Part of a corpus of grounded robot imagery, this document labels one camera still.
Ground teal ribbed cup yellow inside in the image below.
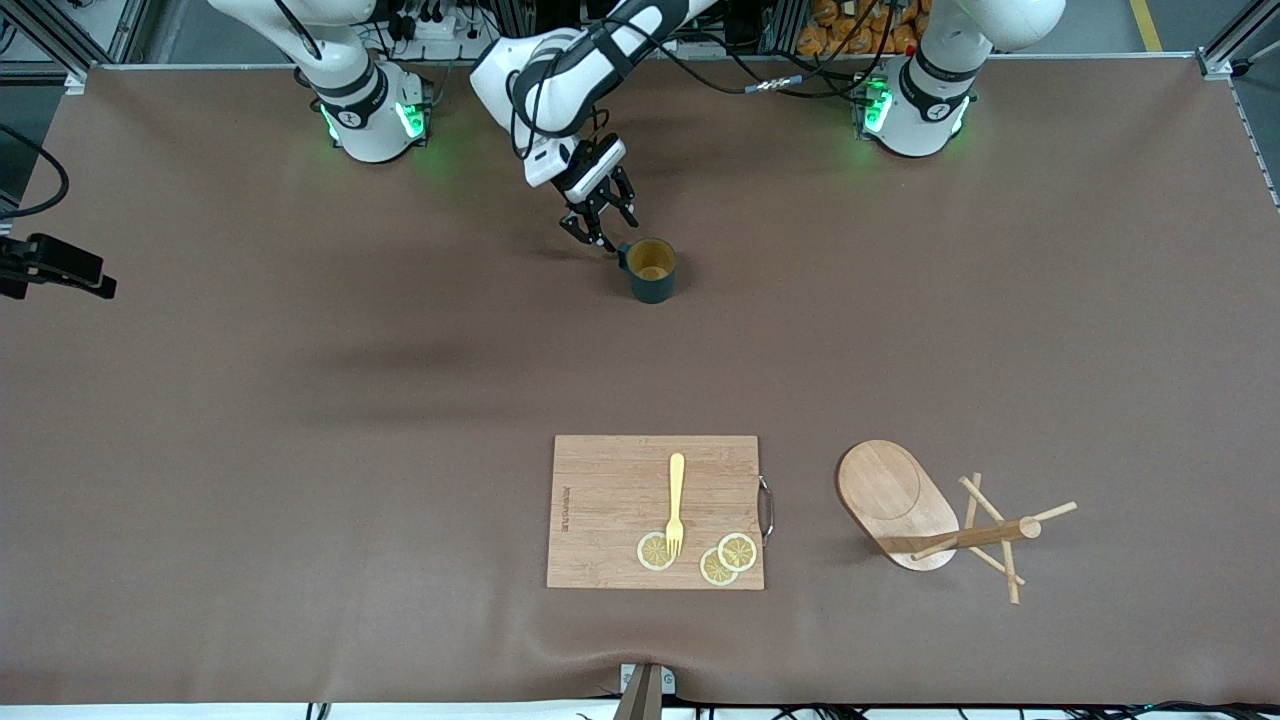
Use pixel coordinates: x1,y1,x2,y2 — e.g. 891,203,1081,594
615,237,679,305

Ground wooden cup rack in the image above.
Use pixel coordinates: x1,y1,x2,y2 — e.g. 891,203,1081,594
836,440,1079,606

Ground white power strip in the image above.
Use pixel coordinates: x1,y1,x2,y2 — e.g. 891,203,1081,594
395,12,501,61

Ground yellow plastic fork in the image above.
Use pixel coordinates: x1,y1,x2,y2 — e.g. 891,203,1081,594
665,452,688,559

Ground orange packaged goods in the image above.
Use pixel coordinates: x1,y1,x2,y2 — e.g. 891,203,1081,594
797,0,926,56

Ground wooden cutting board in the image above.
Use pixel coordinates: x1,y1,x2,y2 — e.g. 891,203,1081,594
546,434,766,591

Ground brown table mat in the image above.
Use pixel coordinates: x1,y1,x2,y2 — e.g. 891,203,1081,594
0,55,1280,706

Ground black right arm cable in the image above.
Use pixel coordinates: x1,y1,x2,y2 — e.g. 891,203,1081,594
0,125,69,223

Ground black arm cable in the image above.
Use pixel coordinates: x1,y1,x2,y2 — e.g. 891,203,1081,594
0,125,69,223
505,0,906,161

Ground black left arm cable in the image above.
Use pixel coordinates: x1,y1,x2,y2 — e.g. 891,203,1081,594
505,0,906,161

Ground aluminium frame profile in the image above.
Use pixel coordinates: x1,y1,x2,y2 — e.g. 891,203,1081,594
0,0,151,96
1195,0,1280,81

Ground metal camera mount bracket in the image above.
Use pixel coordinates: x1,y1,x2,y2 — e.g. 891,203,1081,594
618,662,677,720

